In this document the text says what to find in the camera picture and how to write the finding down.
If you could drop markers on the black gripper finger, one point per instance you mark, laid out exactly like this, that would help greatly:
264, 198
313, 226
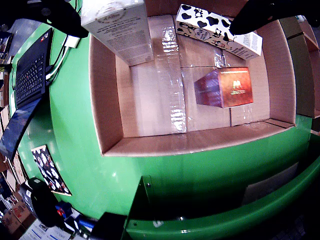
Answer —
37, 10
270, 10

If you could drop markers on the tall white cosmetic box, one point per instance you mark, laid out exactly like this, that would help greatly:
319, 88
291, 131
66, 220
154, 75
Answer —
117, 30

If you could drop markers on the open brown cardboard box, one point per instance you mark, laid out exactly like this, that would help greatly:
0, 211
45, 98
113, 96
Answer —
290, 27
303, 80

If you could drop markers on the red orange product box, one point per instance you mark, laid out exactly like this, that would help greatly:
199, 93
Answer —
235, 87

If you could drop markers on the shallow cardboard tray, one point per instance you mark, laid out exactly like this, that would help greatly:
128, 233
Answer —
150, 105

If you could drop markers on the red printed cardboard box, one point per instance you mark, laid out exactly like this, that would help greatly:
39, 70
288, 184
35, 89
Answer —
20, 212

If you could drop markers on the white bottle teal label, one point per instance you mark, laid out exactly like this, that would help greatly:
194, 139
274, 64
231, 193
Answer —
301, 18

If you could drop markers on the white usb adapter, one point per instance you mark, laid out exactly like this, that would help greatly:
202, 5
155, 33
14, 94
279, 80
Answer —
73, 41

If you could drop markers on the cow print carton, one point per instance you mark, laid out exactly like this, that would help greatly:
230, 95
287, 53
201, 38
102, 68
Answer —
212, 27

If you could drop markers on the black laptop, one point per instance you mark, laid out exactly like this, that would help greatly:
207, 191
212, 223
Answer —
30, 75

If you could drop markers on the black white patterned card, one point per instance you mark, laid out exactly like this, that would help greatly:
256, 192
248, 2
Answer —
50, 170

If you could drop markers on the printed paper sheets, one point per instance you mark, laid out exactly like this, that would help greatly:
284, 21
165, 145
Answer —
45, 232

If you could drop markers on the green metal shelf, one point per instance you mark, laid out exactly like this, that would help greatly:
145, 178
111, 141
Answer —
200, 225

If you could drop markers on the black label printer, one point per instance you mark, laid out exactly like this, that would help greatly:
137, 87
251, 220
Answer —
107, 227

